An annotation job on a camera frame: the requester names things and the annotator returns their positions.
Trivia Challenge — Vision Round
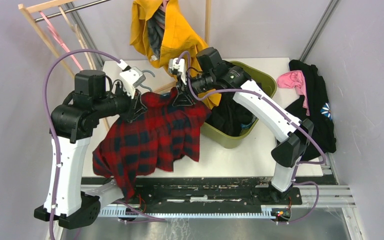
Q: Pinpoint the red plaid skirt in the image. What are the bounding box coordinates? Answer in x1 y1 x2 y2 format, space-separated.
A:
92 89 211 200

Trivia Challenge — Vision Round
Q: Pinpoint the grey blue plastic hanger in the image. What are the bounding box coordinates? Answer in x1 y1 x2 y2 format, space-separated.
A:
138 68 156 94

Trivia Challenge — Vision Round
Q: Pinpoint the black skirt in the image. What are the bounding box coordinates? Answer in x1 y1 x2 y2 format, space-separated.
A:
206 93 256 137

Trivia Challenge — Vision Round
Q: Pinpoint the blue floral skirt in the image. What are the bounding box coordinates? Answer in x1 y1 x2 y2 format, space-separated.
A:
240 119 256 130

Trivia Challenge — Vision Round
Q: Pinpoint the olive green plastic basket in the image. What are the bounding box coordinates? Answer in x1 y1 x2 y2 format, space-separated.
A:
200 60 277 149

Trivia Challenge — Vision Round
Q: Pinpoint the beige wooden hanger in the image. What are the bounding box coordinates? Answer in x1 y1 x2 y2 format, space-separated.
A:
62 13 97 70

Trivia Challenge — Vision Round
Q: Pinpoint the pink plastic hanger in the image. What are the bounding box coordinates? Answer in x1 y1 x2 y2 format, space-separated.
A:
39 6 83 71

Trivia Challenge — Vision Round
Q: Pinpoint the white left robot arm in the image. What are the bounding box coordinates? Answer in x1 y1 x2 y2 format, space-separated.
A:
34 67 146 230

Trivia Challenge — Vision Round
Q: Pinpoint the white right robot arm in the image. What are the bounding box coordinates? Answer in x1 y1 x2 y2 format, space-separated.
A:
168 47 314 204

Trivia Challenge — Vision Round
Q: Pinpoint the yellow skirt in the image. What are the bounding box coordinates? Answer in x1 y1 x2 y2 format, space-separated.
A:
129 0 223 110

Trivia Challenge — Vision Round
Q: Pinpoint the pink garment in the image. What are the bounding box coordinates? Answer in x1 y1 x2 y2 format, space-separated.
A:
276 70 310 116

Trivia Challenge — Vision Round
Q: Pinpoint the metal rack rod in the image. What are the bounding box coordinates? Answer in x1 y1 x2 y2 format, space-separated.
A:
25 0 110 23

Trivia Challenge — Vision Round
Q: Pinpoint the black garment with flower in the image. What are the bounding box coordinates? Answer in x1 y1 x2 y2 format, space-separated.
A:
285 59 337 153

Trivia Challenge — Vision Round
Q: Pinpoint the wooden clothes rack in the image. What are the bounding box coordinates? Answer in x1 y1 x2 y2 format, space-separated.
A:
17 0 213 132

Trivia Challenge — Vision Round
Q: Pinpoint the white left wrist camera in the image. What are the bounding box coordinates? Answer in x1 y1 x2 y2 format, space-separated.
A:
117 59 146 99

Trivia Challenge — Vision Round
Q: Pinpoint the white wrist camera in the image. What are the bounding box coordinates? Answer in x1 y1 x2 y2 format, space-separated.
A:
168 58 187 85
117 59 146 99

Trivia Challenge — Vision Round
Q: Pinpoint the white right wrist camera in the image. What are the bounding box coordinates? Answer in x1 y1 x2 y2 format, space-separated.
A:
168 58 187 85

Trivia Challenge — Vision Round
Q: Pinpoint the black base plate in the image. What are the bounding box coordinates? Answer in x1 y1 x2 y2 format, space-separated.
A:
80 176 303 215

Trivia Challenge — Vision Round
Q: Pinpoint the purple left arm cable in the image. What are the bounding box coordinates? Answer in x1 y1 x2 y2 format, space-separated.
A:
42 48 167 240

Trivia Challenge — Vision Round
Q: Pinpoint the white cable duct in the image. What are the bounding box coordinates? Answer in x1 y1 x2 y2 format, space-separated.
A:
98 204 275 220

